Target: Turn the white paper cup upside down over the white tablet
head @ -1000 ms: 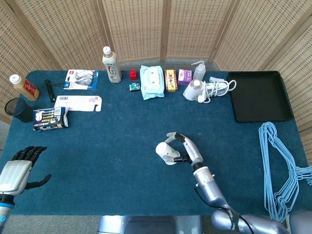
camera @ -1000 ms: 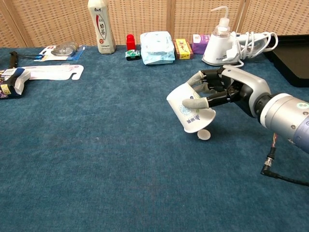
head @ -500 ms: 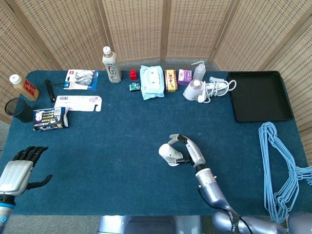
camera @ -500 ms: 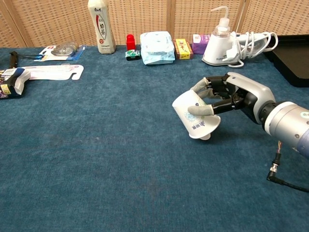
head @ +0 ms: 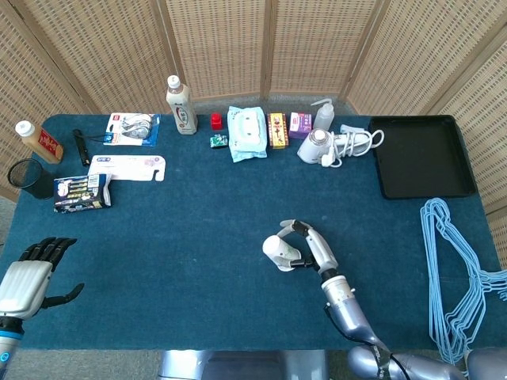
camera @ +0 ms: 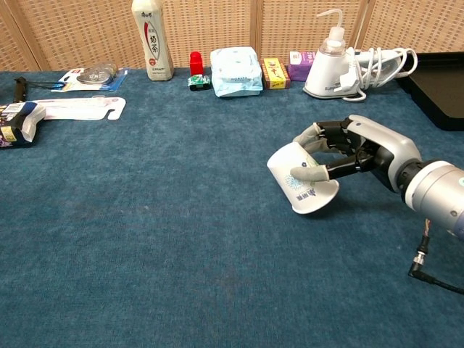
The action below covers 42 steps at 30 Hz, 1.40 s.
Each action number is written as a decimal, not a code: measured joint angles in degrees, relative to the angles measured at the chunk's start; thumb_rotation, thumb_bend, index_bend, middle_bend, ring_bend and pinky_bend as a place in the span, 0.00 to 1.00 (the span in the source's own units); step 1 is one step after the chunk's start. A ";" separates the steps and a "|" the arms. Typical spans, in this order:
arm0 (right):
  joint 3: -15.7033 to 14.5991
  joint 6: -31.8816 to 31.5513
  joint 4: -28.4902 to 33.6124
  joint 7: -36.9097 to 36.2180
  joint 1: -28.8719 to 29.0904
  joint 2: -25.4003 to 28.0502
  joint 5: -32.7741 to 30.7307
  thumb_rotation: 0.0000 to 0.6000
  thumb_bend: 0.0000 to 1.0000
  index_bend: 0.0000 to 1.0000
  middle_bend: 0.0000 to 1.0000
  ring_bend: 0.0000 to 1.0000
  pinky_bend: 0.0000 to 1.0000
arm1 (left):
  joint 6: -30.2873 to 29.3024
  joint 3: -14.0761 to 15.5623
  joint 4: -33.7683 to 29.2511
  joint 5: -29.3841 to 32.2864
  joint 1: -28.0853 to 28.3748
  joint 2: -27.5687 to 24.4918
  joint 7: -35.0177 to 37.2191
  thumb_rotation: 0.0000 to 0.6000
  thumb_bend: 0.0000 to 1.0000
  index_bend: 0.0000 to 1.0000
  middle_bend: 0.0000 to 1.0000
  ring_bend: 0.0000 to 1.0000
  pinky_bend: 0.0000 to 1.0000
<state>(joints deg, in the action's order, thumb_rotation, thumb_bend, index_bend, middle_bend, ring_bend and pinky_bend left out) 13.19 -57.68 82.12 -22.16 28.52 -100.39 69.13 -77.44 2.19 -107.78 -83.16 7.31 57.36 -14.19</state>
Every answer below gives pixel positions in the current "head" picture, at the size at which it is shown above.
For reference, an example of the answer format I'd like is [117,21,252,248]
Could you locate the light blue wet wipes pack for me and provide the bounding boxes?
[227,105,269,164]

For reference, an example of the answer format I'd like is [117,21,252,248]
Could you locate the brown drink bottle red label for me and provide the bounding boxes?
[14,120,64,165]

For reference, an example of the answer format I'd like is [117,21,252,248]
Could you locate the blue card blister pack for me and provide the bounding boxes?
[103,112,162,148]

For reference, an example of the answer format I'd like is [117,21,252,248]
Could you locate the white power cable with plug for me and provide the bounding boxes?
[319,128,386,169]

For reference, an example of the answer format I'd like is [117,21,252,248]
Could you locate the light blue wire hangers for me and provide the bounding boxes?
[419,196,507,365]

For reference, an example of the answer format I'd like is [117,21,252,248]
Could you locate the wicker folding screen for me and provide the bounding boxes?
[0,0,507,274]

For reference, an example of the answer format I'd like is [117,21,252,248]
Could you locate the blue felt table cloth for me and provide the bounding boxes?
[0,113,504,352]

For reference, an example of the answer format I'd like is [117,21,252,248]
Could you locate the white travel iron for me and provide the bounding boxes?
[296,124,375,164]

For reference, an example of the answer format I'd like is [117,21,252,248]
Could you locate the dark printed packet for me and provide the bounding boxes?
[53,173,113,214]

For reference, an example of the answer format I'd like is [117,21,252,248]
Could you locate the black mesh pen holder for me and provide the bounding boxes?
[7,158,55,200]

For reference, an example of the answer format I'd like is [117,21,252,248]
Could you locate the purple box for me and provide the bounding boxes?
[288,112,313,140]

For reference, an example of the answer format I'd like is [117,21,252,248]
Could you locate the black plastic tray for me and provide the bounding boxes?
[368,114,478,200]

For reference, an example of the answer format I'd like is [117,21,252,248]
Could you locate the tall milk tea bottle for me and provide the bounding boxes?
[165,74,199,136]

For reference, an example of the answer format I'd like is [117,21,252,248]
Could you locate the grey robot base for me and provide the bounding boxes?
[158,349,330,380]

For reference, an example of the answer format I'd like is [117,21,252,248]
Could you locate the white paper cup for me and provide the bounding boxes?
[261,234,296,267]

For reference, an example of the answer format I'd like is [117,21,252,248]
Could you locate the clear squeeze wash bottle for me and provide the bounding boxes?
[310,98,337,131]

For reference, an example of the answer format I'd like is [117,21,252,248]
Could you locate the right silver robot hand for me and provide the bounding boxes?
[275,218,340,278]

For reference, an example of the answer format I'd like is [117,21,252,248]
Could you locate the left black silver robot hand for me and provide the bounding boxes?
[0,236,86,321]

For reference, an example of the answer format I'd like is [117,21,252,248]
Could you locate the white flat cardboard package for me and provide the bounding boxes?
[87,154,166,183]

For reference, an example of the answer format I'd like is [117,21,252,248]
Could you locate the red yellow box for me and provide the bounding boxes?
[267,112,289,150]

